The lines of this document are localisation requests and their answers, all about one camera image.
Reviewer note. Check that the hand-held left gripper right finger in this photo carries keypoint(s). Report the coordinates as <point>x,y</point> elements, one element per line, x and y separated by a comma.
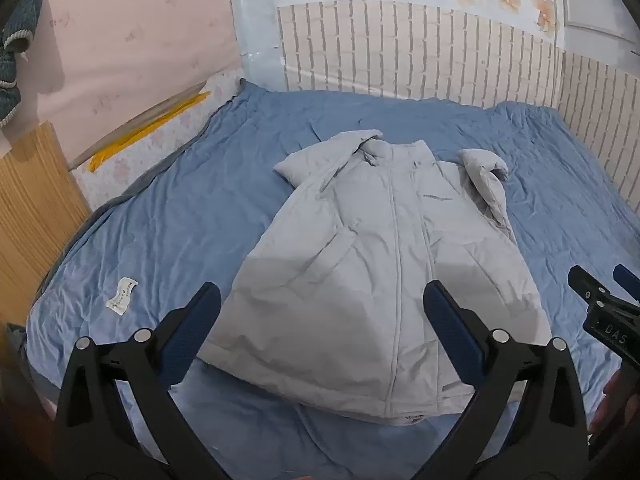
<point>452,332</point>

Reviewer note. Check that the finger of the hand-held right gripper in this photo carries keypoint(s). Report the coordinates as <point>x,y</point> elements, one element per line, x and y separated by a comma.
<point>590,290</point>
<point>629,285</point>

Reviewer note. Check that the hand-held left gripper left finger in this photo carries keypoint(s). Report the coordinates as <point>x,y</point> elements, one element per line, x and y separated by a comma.
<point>192,332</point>

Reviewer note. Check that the light grey padded jacket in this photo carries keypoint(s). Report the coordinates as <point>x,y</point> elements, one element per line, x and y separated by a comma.
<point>370,270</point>

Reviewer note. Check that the person's right hand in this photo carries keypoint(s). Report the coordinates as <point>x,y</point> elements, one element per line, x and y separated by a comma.
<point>611,390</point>

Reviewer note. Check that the white sheet label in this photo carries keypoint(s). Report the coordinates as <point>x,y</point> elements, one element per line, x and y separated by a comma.
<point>120,296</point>

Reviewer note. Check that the blue bed sheet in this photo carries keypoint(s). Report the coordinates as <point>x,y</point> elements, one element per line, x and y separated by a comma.
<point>175,230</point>

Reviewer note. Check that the wooden board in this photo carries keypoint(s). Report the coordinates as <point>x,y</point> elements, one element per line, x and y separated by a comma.
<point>30,210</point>

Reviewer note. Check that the floral mattress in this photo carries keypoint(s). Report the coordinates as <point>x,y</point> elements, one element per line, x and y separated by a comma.
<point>165,130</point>

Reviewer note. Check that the yellow tape strip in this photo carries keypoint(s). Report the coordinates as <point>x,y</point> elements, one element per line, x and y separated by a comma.
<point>145,127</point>

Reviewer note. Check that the pink padded headboard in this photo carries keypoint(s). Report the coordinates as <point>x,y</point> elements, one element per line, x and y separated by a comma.
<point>125,55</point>

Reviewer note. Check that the white door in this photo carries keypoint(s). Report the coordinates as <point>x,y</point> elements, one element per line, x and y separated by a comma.
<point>595,0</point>

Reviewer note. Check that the clear plastic sheet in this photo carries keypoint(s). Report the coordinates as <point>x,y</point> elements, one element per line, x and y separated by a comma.
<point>252,20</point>

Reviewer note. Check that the teal knitted garment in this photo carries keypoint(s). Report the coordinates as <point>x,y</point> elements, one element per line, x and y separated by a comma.
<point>17,30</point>

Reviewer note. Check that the brick pattern wall panel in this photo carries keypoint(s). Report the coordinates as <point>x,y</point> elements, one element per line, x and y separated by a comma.
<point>400,50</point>

